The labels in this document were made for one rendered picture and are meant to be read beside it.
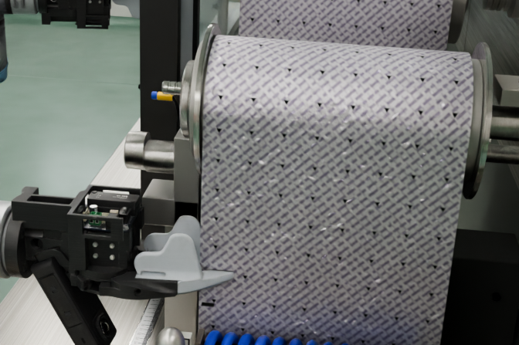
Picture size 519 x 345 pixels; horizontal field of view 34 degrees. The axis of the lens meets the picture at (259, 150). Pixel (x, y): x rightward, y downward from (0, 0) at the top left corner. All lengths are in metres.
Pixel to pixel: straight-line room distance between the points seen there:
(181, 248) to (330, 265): 0.14
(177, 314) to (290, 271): 0.18
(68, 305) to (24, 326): 0.28
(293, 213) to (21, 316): 0.48
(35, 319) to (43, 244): 0.31
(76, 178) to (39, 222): 3.00
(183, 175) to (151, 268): 0.11
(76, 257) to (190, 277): 0.11
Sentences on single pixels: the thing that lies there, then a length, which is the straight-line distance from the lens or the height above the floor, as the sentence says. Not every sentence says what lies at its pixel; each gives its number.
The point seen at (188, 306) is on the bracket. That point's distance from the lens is 0.95.
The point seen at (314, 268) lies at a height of 1.11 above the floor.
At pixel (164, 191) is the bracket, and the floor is 1.14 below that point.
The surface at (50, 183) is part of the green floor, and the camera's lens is 3.80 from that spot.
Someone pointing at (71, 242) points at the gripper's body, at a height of 1.13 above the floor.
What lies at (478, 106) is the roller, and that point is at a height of 1.28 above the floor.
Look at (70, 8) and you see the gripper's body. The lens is 1.49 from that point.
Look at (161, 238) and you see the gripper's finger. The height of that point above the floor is 1.12.
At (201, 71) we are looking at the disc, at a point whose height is 1.30.
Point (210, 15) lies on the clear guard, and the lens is 1.81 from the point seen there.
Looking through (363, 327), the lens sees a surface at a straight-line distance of 0.85.
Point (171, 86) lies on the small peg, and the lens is 0.85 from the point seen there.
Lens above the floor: 1.51
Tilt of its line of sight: 21 degrees down
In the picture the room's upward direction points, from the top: 3 degrees clockwise
